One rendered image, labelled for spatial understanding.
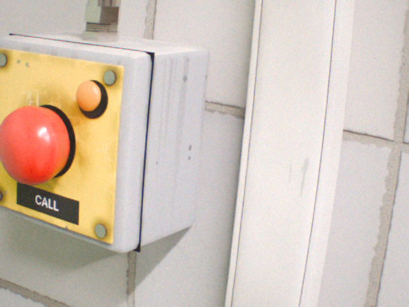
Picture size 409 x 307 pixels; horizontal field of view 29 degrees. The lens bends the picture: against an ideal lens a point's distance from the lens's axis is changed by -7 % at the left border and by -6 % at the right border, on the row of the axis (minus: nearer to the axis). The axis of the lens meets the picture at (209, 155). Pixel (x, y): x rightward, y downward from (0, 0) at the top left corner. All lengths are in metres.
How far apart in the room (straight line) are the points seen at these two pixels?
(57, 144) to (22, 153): 0.02
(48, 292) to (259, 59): 0.23
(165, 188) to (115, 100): 0.06
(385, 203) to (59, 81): 0.18
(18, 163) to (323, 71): 0.15
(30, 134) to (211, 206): 0.12
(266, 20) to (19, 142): 0.14
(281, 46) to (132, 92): 0.08
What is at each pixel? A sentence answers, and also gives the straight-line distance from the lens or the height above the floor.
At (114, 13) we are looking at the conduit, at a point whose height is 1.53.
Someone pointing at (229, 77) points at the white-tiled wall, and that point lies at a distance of 0.45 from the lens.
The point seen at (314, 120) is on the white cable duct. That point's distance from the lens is 0.41.
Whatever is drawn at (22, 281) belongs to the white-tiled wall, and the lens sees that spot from 0.57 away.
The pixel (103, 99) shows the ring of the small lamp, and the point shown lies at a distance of 0.40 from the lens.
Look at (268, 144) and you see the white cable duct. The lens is 0.42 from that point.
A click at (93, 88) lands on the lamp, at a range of 0.40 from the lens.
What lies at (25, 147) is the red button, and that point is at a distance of 0.40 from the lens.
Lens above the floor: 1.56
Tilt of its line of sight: 14 degrees down
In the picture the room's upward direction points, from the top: 5 degrees clockwise
